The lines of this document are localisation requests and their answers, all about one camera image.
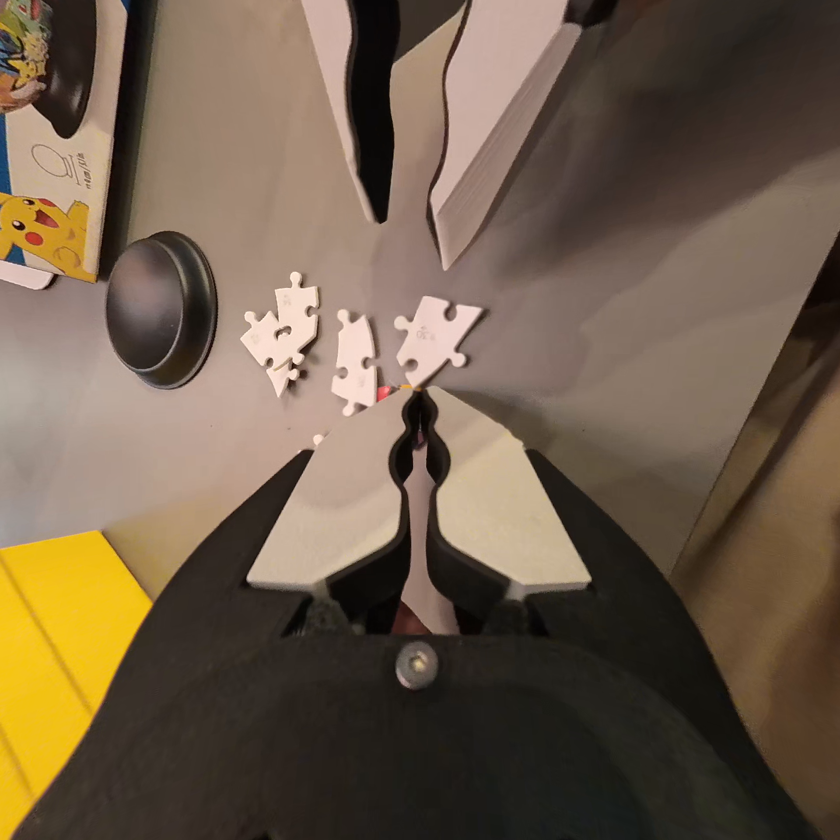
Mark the colourful puzzle piece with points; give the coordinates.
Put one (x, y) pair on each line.
(387, 392)

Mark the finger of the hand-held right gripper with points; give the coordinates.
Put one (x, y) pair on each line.
(499, 85)
(331, 65)

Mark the black round ball stand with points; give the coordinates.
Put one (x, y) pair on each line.
(161, 308)

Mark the blue puzzle box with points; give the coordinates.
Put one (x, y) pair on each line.
(59, 131)

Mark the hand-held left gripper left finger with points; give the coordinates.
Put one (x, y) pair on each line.
(328, 525)

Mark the pair of joined puzzle pieces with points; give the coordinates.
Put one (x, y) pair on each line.
(289, 328)

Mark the yellow plastic bin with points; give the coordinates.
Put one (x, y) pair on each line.
(59, 656)

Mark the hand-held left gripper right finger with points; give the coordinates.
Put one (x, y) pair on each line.
(512, 525)

